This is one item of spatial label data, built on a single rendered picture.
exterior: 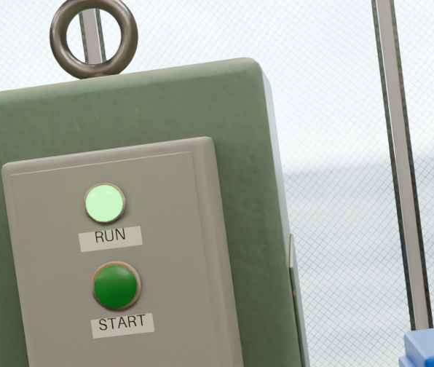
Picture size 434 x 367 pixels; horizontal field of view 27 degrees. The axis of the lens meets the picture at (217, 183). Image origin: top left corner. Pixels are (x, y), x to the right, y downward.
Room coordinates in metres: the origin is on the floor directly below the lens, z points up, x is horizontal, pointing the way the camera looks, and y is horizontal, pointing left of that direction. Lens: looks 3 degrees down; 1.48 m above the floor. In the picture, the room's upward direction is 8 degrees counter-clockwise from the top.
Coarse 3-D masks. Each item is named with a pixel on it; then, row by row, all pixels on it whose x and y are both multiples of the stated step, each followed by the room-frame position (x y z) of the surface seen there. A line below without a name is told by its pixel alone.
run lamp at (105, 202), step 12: (96, 192) 0.43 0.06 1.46; (108, 192) 0.43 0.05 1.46; (120, 192) 0.43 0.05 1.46; (84, 204) 0.43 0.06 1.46; (96, 204) 0.43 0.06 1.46; (108, 204) 0.43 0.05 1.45; (120, 204) 0.43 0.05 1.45; (96, 216) 0.43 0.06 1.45; (108, 216) 0.43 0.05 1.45; (120, 216) 0.43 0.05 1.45
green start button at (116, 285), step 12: (108, 264) 0.43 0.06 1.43; (120, 264) 0.43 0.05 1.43; (96, 276) 0.43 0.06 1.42; (108, 276) 0.43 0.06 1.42; (120, 276) 0.43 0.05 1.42; (132, 276) 0.43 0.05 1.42; (96, 288) 0.43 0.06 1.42; (108, 288) 0.43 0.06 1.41; (120, 288) 0.43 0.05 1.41; (132, 288) 0.43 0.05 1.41; (96, 300) 0.43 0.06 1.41; (108, 300) 0.43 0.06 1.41; (120, 300) 0.43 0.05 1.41; (132, 300) 0.43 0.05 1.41
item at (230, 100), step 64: (192, 64) 0.50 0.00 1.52; (256, 64) 0.49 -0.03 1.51; (0, 128) 0.50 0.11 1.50; (64, 128) 0.50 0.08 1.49; (128, 128) 0.49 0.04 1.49; (192, 128) 0.49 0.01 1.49; (256, 128) 0.49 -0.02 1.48; (0, 192) 0.50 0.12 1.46; (256, 192) 0.49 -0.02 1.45; (0, 256) 0.50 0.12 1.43; (256, 256) 0.49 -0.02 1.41; (0, 320) 0.50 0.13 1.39; (256, 320) 0.49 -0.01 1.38
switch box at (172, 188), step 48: (144, 144) 0.44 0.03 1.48; (192, 144) 0.43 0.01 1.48; (48, 192) 0.43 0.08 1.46; (144, 192) 0.43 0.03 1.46; (192, 192) 0.43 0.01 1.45; (48, 240) 0.43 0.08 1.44; (144, 240) 0.43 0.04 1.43; (192, 240) 0.43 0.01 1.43; (48, 288) 0.43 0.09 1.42; (144, 288) 0.43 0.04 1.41; (192, 288) 0.43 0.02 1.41; (48, 336) 0.44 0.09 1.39; (144, 336) 0.43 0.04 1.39; (192, 336) 0.43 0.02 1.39
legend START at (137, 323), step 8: (96, 320) 0.43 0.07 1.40; (104, 320) 0.43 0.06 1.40; (112, 320) 0.43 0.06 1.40; (120, 320) 0.43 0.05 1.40; (128, 320) 0.43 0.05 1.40; (136, 320) 0.43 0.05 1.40; (144, 320) 0.43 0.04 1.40; (152, 320) 0.43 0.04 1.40; (96, 328) 0.43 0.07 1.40; (104, 328) 0.43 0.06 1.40; (112, 328) 0.43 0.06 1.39; (120, 328) 0.43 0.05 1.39; (128, 328) 0.43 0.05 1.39; (136, 328) 0.43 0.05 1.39; (144, 328) 0.43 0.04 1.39; (152, 328) 0.43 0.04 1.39; (96, 336) 0.43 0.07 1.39; (104, 336) 0.43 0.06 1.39
